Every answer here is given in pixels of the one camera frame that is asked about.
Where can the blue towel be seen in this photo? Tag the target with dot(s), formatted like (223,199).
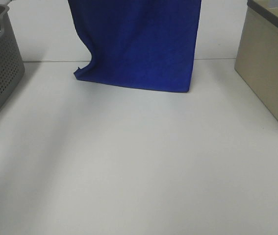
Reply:
(141,44)

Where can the beige storage bin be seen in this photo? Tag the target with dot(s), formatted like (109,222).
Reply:
(257,57)

